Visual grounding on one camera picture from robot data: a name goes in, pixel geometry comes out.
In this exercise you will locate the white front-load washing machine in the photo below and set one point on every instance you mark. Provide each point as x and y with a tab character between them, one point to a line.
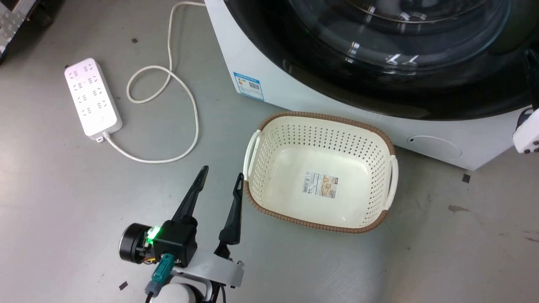
303	94

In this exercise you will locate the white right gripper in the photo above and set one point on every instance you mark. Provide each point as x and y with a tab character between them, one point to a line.
527	135

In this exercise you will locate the round white filter cover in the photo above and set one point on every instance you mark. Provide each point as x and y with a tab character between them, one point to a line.
438	146

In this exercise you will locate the silver aluminium frame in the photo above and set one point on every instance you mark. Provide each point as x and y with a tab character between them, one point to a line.
12	21

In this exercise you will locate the white power strip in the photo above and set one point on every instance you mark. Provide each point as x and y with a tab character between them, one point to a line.
92	97

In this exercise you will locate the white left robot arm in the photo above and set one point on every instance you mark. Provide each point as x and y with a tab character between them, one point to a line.
179	293

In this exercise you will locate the cream laundry basket brown rim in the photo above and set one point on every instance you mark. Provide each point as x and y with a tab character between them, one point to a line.
294	189

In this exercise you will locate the blue energy label sticker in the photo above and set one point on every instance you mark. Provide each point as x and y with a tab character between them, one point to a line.
248	86

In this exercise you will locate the black glass washing machine door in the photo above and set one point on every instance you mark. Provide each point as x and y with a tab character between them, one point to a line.
421	84

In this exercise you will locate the black and grey left gripper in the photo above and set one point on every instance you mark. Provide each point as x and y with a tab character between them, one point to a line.
177	244

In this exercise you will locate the paper product label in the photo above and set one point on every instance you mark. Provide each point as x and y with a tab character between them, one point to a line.
321	184

